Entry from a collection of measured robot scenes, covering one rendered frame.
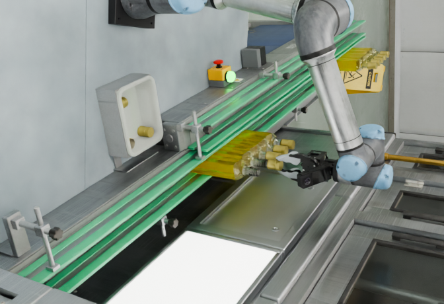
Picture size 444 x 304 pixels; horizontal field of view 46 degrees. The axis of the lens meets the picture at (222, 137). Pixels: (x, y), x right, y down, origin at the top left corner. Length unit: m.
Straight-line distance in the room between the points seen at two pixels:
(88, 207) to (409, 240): 0.93
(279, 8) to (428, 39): 6.11
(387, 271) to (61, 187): 0.94
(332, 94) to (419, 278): 0.54
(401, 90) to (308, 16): 6.49
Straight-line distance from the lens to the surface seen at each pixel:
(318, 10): 1.41
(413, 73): 7.74
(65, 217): 1.52
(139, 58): 1.78
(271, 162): 1.72
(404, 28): 7.62
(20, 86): 1.46
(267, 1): 1.57
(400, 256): 1.60
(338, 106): 1.41
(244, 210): 1.75
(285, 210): 1.73
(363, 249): 1.62
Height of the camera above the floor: 1.90
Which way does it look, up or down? 31 degrees down
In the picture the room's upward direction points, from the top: 97 degrees clockwise
